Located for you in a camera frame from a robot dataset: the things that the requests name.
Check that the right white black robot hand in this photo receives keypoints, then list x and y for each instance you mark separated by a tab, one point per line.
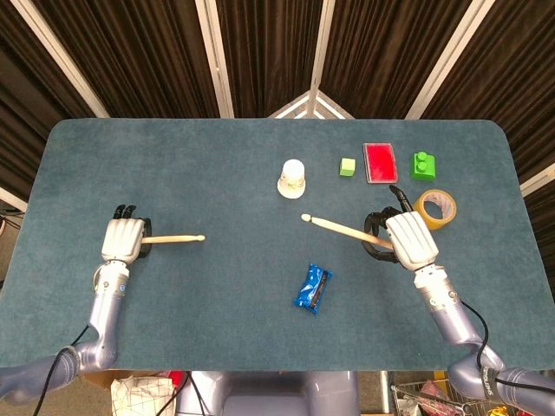
412	240

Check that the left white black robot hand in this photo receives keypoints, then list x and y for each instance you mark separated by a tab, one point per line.
123	238

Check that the wooden drumstick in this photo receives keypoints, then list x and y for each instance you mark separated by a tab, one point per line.
178	238
338	226

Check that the left lavender robot arm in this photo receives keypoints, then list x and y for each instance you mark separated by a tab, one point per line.
104	316

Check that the right lavender robot arm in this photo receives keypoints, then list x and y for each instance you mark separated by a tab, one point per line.
451	320

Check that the brown packing tape roll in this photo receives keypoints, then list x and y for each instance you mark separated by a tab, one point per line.
442	223

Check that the green studded building block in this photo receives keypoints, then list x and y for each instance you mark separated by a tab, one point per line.
422	168

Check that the red flat rectangular box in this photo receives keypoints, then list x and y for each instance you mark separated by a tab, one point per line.
380	164

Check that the small light green cube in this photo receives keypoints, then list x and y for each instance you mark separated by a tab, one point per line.
347	167

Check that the blue snack packet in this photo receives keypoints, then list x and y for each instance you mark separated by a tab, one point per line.
310	288

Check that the blue felt table mat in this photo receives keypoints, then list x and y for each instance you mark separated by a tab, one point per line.
217	303

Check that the white paper cup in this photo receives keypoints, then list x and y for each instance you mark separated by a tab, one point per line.
291	180

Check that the cardboard box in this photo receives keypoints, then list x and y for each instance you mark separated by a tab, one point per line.
102	378

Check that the small red object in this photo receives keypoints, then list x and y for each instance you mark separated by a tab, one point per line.
175	377

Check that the pink packet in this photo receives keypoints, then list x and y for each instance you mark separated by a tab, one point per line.
433	392

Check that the white checkered bag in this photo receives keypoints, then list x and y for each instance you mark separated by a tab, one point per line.
139	396

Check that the yellow object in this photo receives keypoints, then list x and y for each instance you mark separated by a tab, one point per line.
498	411

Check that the lavender robot torso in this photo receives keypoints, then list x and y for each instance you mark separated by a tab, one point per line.
269	394

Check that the white partition frame bar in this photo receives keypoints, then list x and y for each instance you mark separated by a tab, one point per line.
62	60
445	60
13	200
216	60
321	43
537	182

